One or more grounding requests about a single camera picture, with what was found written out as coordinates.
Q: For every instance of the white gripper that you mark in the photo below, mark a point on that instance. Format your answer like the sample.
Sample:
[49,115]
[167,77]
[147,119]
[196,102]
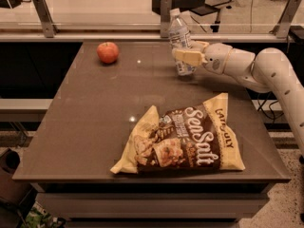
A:
[218,57]

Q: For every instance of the clear plastic water bottle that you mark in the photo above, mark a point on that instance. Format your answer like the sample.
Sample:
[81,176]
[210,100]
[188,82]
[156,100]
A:
[179,36]

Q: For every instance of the red apple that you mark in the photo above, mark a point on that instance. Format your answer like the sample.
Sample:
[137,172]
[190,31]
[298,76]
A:
[108,52]

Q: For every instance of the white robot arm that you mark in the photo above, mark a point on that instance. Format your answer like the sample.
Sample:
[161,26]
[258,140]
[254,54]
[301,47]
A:
[270,70]

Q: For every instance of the sea salt chips bag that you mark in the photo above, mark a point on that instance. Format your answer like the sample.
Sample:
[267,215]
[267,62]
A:
[191,138]

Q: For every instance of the glass barrier panel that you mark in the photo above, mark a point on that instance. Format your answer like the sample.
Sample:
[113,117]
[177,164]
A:
[240,16]

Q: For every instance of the green patterned bag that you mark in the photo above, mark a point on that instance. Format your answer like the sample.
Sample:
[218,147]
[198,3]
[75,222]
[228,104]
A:
[39,217]

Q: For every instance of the dark bin on floor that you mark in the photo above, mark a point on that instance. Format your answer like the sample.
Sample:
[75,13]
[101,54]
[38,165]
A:
[11,191]

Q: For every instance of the middle metal glass bracket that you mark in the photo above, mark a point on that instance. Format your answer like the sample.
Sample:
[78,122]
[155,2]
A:
[165,8]

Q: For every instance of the metal glass bracket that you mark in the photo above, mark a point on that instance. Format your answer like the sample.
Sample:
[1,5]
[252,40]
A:
[282,27]
[48,27]
[165,8]

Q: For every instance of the right metal glass bracket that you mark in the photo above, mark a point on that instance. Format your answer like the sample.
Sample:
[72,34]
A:
[282,27]

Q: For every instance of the left metal glass bracket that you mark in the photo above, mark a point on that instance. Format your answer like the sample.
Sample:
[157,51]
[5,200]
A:
[48,27]

